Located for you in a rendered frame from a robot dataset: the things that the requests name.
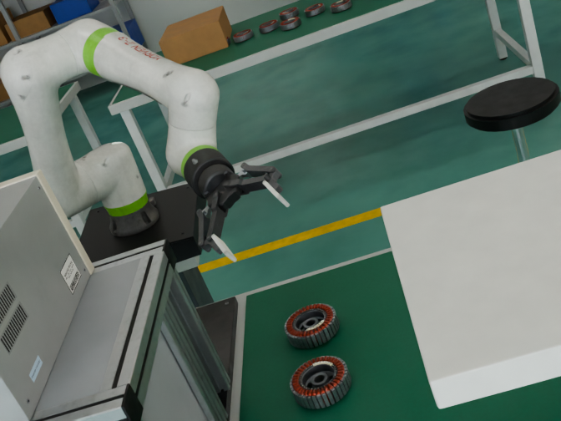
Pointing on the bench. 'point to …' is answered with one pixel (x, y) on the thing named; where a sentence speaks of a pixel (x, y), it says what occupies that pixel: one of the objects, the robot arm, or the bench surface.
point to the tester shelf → (111, 340)
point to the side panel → (175, 383)
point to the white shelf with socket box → (483, 278)
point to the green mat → (362, 356)
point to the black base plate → (222, 337)
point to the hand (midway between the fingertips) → (255, 226)
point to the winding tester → (34, 289)
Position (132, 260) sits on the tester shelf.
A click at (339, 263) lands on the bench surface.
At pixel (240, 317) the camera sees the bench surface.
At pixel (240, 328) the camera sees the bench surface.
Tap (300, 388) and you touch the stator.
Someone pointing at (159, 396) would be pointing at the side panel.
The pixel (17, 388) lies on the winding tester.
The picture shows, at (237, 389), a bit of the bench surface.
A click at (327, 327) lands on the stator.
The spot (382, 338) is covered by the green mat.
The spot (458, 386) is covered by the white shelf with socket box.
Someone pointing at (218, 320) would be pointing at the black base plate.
